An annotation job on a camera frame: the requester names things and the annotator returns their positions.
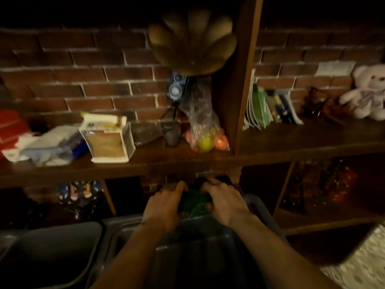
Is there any pale patterned rug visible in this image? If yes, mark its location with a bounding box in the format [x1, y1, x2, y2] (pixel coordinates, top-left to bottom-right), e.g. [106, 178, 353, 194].
[319, 224, 385, 289]

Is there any dark plastic tub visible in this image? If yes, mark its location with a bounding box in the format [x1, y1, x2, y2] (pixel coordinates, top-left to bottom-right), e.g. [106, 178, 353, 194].
[147, 193, 290, 289]

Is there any colourful patterned bag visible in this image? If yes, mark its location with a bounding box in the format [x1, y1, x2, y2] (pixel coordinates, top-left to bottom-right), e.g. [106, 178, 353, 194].
[57, 181, 104, 208]

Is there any white paper label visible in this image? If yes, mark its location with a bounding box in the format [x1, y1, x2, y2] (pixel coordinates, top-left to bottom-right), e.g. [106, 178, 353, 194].
[315, 61, 356, 77]

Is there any metal sink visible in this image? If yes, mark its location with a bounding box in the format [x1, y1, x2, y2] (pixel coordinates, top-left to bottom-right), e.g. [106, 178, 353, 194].
[86, 214, 157, 289]

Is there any dark wooden shelf unit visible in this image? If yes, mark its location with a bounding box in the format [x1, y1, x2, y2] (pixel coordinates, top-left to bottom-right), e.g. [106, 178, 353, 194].
[0, 0, 385, 238]

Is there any red box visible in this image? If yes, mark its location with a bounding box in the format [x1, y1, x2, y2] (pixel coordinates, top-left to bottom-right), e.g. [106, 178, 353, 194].
[0, 109, 31, 160]

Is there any red patterned dark bag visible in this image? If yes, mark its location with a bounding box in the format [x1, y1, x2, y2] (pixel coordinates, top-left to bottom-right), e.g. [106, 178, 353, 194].
[281, 159, 360, 214]

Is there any grey transparent packet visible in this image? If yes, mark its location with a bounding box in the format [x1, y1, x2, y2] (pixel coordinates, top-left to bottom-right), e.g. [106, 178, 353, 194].
[130, 120, 163, 147]

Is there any person's right hand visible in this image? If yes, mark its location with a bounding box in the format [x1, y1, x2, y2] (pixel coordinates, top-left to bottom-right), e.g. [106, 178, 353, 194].
[200, 177, 251, 228]

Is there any white and tan carton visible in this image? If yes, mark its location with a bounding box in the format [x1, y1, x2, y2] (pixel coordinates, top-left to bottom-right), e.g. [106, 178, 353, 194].
[79, 113, 136, 164]

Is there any dark brown figurine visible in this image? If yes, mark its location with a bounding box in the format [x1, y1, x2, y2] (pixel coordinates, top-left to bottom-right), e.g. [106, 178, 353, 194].
[302, 86, 346, 126]

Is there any white crumpled plastic bag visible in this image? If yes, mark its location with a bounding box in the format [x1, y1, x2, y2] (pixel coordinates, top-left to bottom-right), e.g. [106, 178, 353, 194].
[1, 126, 89, 167]

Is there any row of books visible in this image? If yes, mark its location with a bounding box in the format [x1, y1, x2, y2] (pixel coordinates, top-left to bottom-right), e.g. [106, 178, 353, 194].
[243, 68, 304, 131]

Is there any grey plastic basin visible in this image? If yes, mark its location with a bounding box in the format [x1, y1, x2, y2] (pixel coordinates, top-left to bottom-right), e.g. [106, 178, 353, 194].
[0, 221, 103, 289]

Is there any pumpkin-shaped brown ornament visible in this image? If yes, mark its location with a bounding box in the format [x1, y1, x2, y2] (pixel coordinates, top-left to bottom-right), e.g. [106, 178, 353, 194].
[147, 8, 238, 77]

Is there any clear plastic bag of fruit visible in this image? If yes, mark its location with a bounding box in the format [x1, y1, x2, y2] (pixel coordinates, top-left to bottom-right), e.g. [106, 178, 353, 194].
[180, 76, 230, 153]

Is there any green leafy vegetable bunch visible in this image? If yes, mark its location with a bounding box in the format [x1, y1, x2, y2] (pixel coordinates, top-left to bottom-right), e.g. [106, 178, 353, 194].
[177, 189, 212, 218]

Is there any small blue camera gadget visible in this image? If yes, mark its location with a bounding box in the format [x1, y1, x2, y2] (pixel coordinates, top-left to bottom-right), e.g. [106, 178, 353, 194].
[167, 72, 189, 103]

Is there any person's right forearm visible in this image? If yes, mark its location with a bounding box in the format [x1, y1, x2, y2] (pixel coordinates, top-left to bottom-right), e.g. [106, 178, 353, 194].
[225, 211, 343, 289]

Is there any person's left forearm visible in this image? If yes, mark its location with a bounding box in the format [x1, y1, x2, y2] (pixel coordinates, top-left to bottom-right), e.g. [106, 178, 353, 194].
[90, 220, 181, 289]

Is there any white teddy bear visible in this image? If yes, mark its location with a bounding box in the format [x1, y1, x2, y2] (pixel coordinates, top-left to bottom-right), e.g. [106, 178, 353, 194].
[339, 64, 385, 121]

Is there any person's left hand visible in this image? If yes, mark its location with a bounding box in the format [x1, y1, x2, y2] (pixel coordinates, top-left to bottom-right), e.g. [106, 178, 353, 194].
[141, 180, 189, 233]

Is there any dark small cup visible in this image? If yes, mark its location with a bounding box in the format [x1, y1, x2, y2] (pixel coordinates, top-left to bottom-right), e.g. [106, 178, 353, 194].
[162, 121, 182, 148]

